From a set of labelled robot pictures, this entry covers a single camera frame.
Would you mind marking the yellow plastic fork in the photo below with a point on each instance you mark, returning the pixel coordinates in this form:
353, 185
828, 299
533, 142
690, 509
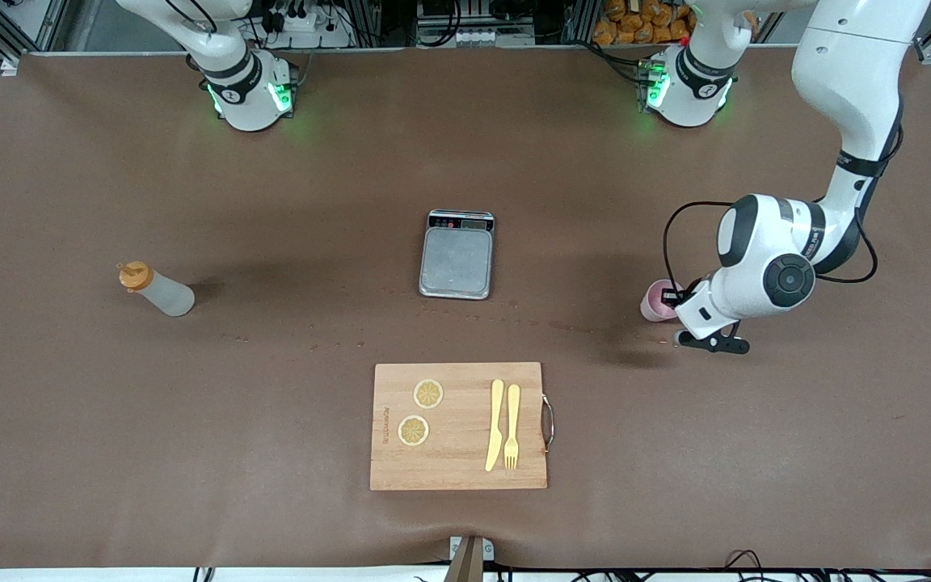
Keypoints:
512, 412

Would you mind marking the translucent sauce bottle orange cap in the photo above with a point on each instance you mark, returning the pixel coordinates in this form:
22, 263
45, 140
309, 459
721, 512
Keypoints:
166, 295

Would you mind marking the camera mount post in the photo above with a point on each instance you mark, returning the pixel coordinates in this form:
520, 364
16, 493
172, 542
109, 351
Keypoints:
465, 566

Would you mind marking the aluminium table frame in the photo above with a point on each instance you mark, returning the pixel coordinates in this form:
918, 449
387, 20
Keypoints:
401, 48

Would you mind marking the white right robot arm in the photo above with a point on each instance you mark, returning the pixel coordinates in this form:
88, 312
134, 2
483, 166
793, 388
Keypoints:
247, 113

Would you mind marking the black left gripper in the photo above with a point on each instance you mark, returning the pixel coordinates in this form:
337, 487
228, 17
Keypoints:
673, 296

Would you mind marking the pink plastic cup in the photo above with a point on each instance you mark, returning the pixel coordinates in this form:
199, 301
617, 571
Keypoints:
653, 305

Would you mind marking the yellow plastic knife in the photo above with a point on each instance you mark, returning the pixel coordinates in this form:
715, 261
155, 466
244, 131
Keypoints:
495, 428

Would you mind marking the orange snack bag pile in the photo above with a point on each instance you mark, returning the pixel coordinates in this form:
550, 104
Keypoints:
635, 24

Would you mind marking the wooden cutting board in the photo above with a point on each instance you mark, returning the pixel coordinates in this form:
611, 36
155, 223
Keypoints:
457, 461

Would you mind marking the white power strip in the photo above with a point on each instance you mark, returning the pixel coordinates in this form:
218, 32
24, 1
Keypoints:
490, 37
312, 32

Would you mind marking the silver digital kitchen scale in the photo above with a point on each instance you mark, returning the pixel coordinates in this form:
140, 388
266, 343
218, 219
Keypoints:
456, 263

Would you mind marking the yellow lemon slice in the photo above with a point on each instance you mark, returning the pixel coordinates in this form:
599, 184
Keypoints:
414, 430
428, 394

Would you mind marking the brown table mat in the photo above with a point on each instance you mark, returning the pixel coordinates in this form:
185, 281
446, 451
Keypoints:
191, 444

